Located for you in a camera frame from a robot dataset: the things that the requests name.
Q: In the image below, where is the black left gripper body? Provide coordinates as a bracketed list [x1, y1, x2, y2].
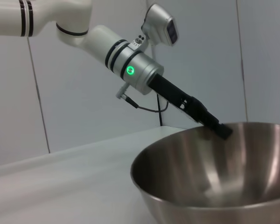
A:
[147, 72, 198, 123]

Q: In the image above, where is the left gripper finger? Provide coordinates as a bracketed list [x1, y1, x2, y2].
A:
[189, 95, 233, 141]

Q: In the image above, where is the stainless steel mixing bowl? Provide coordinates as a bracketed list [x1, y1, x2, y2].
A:
[130, 121, 280, 224]

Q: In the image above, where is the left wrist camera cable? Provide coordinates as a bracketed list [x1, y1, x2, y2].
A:
[150, 43, 164, 128]

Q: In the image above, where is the left wrist connector cable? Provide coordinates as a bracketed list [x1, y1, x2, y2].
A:
[115, 83, 170, 114]

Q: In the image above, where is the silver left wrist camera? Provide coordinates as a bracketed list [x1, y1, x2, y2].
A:
[141, 3, 179, 48]

